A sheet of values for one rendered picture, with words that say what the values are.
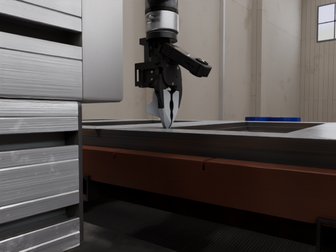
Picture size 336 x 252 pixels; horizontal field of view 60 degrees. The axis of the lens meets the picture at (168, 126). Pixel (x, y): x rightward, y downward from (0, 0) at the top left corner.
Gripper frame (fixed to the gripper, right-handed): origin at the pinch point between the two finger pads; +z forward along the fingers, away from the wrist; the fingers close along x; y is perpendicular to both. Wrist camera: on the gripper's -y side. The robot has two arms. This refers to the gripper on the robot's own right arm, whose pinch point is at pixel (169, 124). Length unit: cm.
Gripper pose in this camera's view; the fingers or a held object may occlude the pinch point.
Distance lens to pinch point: 65.1
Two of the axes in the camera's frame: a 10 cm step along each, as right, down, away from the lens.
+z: 0.0, 10.0, 0.4
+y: -8.2, -0.2, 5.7
